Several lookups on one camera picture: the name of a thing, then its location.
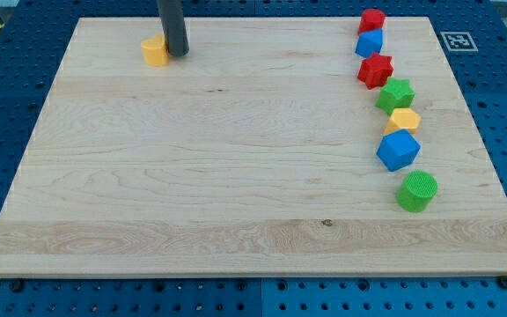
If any blue cube block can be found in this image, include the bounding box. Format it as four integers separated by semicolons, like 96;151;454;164
376;129;421;172

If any yellow pentagon block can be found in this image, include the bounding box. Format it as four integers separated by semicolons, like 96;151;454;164
383;108;422;135

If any white fiducial marker tag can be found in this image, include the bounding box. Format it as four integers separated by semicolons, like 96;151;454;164
440;31;478;52

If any light wooden board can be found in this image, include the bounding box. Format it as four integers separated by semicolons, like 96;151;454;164
0;17;507;278

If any grey cylindrical robot arm rod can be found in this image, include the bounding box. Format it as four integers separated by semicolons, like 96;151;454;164
156;0;189;57

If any red cylinder block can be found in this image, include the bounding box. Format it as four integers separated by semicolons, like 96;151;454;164
357;8;386;34

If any blue pentagon block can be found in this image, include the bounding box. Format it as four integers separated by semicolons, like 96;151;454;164
355;29;383;58

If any yellow heart block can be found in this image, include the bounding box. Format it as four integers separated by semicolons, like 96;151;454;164
141;34;169;67

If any green cylinder block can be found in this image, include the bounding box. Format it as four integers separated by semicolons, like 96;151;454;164
395;170;438;213

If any red star block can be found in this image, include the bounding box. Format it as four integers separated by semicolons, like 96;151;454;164
357;52;393;90

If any green star block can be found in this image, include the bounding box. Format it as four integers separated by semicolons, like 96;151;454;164
375;77;415;114

